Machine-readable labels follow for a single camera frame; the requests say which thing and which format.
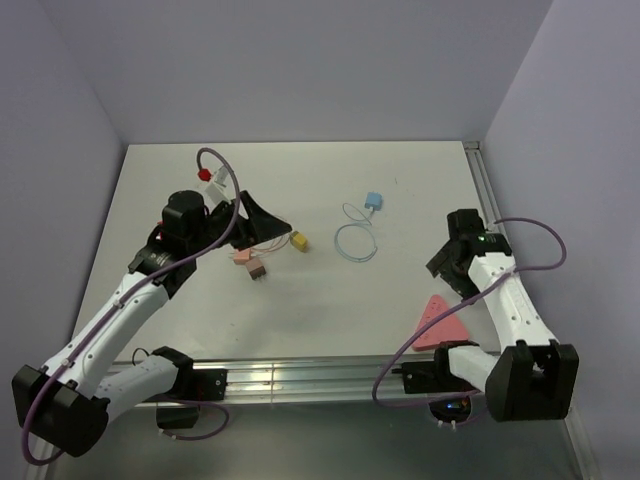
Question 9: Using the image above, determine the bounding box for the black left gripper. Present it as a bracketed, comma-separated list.
[189, 191, 292, 255]

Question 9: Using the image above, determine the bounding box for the pink triangular power strip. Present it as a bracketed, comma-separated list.
[411, 295, 470, 352]

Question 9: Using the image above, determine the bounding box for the blue charger plug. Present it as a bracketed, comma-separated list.
[364, 192, 383, 211]

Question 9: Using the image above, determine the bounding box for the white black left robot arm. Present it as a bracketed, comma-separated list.
[11, 190, 292, 465]

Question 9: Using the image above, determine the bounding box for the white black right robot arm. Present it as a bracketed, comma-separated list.
[427, 209, 579, 422]

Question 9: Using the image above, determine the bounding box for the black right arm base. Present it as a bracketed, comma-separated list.
[391, 361, 476, 427]

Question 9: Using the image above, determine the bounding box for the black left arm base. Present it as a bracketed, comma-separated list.
[143, 368, 228, 432]

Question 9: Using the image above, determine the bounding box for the pink charger plug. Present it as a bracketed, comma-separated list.
[232, 249, 252, 265]

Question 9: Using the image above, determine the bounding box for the yellow charger plug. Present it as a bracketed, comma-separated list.
[290, 231, 309, 252]

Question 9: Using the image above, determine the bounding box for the brown charger plug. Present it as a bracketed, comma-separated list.
[245, 258, 266, 280]

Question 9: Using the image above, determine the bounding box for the red cube adapter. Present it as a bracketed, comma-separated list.
[198, 169, 211, 182]

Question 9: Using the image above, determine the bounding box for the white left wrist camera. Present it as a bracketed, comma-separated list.
[204, 167, 230, 205]

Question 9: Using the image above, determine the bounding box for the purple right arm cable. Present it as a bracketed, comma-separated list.
[372, 216, 568, 426]

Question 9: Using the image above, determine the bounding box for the aluminium table frame rail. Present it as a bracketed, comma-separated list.
[44, 141, 601, 480]

